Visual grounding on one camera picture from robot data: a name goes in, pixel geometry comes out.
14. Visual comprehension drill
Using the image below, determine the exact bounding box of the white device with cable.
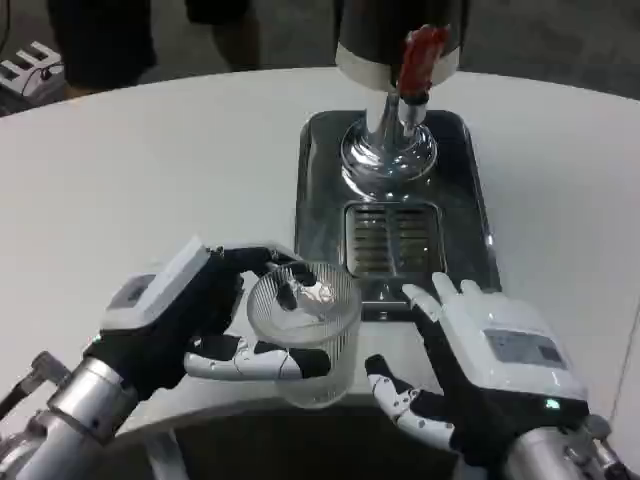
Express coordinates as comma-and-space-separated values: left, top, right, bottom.
0, 42, 67, 104

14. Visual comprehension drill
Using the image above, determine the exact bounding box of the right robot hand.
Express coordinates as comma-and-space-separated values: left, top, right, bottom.
364, 272, 590, 468

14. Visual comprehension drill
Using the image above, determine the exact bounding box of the steel drip tray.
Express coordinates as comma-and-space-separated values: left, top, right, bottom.
293, 108, 503, 324

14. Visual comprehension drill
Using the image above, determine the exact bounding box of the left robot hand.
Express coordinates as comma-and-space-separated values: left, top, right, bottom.
82, 236, 332, 403

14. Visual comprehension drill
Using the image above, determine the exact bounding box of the red tap handle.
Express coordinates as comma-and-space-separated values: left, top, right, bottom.
397, 24, 451, 97

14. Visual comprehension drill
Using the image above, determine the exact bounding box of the black drink dispenser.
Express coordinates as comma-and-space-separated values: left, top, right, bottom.
335, 0, 471, 187

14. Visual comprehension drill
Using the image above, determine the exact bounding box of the person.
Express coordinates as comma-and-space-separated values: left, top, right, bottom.
45, 0, 158, 99

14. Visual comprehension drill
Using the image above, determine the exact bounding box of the clear ribbed glass cup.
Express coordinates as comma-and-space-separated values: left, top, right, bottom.
246, 263, 363, 410

